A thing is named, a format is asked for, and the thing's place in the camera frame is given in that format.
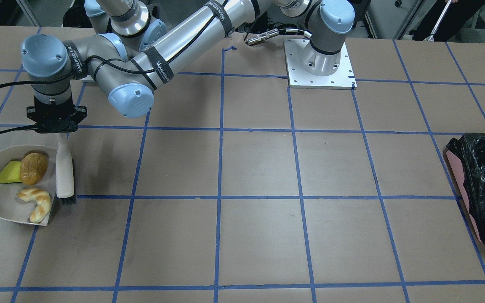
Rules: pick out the toy croissant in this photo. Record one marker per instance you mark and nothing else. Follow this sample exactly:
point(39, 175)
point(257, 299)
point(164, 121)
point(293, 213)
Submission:
point(43, 202)

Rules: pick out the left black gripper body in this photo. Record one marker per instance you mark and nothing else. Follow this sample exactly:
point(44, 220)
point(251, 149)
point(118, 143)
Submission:
point(80, 113)

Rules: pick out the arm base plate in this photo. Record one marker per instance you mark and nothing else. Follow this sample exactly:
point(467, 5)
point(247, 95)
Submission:
point(309, 69)

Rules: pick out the cream hand brush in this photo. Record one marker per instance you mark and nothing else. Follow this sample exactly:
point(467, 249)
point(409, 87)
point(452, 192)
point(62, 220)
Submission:
point(65, 173)

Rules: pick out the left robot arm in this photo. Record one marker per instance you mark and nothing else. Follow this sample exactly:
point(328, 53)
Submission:
point(128, 66)

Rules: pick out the cream plastic dustpan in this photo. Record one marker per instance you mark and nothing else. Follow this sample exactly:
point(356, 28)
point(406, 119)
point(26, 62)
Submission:
point(12, 208)

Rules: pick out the brown bread roll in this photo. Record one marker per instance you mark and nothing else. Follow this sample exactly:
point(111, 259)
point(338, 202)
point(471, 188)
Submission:
point(33, 168)

